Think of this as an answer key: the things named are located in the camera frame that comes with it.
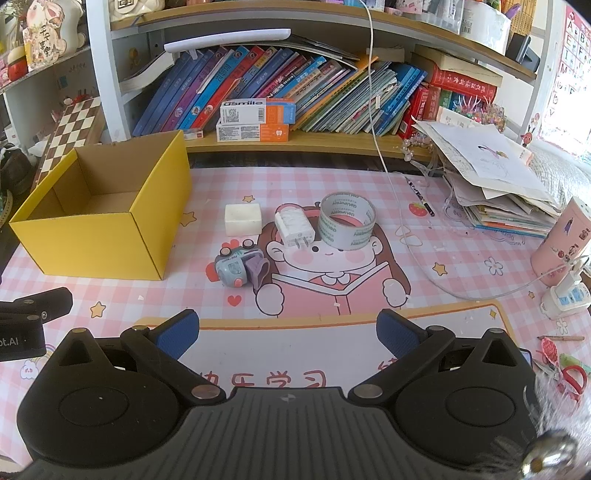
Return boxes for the yellow cardboard box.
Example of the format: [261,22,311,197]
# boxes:
[10,131,192,280]

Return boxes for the upper orange white box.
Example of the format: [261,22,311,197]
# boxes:
[219,98,297,125]

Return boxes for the wooden bookshelf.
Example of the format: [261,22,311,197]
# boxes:
[86,1,542,157]

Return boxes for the white power strip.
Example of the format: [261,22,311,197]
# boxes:
[540,272,590,319]

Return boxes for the lucky cat figurine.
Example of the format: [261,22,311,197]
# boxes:
[23,0,85,71]

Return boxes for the red thick dictionary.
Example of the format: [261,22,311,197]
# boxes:
[412,53,497,103]

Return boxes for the grey purple toy car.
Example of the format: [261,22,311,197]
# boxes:
[213,239,270,290]

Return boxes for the pink cylinder cup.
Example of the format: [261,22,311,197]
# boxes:
[531,196,591,287]

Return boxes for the pile of papers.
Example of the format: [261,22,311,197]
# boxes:
[417,121,560,238]

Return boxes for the white hanging cable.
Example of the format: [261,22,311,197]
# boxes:
[361,0,584,302]

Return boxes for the clear tape roll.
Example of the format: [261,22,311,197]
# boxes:
[318,192,377,251]

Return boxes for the pink cartoon desk mat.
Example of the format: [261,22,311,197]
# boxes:
[0,166,591,469]

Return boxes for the bead bracelet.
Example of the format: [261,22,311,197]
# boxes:
[399,132,435,163]

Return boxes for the white rolled paper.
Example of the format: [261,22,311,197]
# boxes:
[163,28,291,53]

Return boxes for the small red white box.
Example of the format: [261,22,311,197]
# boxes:
[183,129,204,140]

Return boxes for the black patterned pen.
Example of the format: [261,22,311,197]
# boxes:
[405,176,435,217]

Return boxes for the lower orange white box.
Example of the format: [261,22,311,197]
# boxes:
[216,123,290,143]

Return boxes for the white power adapter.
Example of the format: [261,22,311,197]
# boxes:
[274,205,315,249]

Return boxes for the white eraser block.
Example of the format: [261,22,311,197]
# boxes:
[224,203,263,237]

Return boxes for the brown white chessboard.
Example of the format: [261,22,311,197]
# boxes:
[31,97,105,190]

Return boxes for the red handled scissors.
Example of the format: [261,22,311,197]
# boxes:
[537,337,588,402]

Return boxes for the orange white box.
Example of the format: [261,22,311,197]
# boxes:
[216,123,290,143]
[219,98,297,125]

